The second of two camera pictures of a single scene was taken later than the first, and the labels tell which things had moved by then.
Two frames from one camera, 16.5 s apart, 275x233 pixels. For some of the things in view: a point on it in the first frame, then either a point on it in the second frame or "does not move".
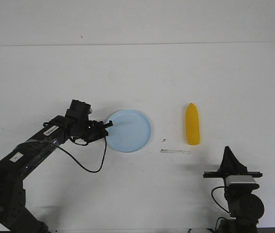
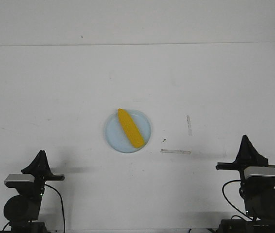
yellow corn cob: x=192 y=125 to x=130 y=129
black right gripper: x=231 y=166 to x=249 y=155
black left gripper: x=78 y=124 to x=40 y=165
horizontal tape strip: x=173 y=151 does not move
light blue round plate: x=130 y=132 does not move
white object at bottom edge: x=199 y=230 does not move
